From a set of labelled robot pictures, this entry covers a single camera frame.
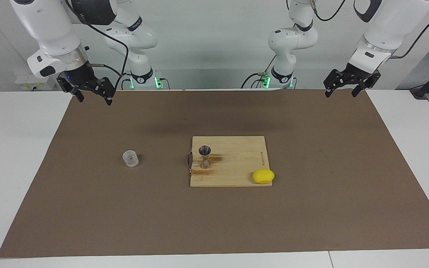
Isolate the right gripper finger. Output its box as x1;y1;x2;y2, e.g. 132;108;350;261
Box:
92;77;115;106
57;76;85;103

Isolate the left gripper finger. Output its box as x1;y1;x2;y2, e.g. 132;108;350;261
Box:
324;69;347;98
352;74;381;98

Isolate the small clear glass cup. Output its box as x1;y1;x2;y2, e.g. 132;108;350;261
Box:
123;150;140;168

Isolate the steel jigger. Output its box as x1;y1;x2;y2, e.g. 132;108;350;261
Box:
198;146;212;170

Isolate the white power strip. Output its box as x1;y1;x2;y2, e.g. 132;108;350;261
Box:
15;73;51;91

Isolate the yellow lemon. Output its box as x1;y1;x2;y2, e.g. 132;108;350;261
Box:
252;169;275;185

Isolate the wooden cutting board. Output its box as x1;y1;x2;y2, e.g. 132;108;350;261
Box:
190;136;273;188

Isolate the brown table mat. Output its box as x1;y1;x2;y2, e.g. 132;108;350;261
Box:
0;89;429;258

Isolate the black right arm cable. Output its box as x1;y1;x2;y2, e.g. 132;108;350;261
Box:
66;0;130;92

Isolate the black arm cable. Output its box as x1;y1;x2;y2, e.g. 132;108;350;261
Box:
311;0;429;59
66;0;130;92

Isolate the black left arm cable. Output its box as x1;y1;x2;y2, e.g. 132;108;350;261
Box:
311;0;429;59

